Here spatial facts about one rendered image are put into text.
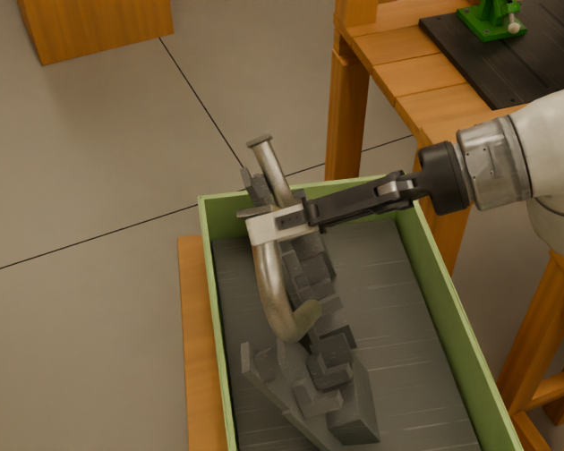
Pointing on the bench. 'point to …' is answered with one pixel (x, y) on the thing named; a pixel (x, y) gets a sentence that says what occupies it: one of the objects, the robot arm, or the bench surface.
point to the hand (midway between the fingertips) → (282, 225)
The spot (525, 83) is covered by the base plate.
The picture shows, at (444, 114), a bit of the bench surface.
